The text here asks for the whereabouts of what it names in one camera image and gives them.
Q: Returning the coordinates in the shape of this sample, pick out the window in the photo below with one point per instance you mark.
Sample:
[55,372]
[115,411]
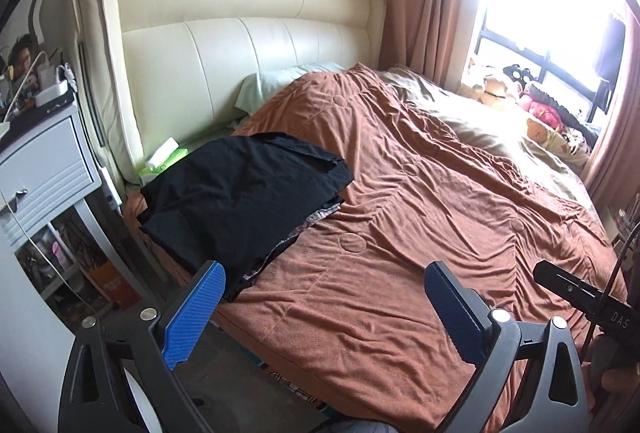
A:
[545,23]

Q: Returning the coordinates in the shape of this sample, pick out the brown fleece blanket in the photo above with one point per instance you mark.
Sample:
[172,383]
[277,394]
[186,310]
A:
[425,213]

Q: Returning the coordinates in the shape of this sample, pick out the beige blanket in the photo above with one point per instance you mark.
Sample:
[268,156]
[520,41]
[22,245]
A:
[480,133]

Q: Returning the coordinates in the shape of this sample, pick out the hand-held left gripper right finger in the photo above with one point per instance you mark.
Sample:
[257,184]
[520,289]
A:
[452,313]

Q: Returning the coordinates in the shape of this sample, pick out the black and white plush toy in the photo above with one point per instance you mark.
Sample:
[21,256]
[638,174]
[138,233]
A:
[517,72]

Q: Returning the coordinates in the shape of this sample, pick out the pink plush toy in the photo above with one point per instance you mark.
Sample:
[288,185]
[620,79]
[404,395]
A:
[542,110]

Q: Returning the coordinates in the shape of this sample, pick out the white nightstand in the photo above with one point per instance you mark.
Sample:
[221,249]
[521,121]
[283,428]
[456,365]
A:
[40,168]

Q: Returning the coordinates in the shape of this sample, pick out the brown plush bear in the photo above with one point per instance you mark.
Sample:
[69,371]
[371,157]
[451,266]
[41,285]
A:
[492,88]

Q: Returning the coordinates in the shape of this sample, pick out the light green pillow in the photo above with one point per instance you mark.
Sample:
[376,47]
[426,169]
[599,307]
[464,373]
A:
[280,80]

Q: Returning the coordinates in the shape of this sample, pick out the green tissue pack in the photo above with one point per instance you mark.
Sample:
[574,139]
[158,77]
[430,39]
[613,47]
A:
[162,158]

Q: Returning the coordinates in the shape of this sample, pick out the white charger box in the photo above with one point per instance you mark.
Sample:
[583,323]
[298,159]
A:
[50,92]

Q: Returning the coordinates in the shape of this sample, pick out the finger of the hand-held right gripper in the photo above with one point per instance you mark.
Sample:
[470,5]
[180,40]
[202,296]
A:
[565,283]

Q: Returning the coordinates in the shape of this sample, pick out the cream leather headboard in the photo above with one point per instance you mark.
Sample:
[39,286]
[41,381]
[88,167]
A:
[200,48]

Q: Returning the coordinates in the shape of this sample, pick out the orange box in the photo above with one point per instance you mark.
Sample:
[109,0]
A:
[114,285]

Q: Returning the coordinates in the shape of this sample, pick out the black pants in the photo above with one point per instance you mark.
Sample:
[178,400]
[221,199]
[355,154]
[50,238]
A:
[240,198]

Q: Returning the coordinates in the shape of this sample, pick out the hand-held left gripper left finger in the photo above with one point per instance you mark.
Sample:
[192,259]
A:
[192,318]

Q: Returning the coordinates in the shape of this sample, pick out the white power strip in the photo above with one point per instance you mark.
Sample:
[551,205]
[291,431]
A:
[112,193]

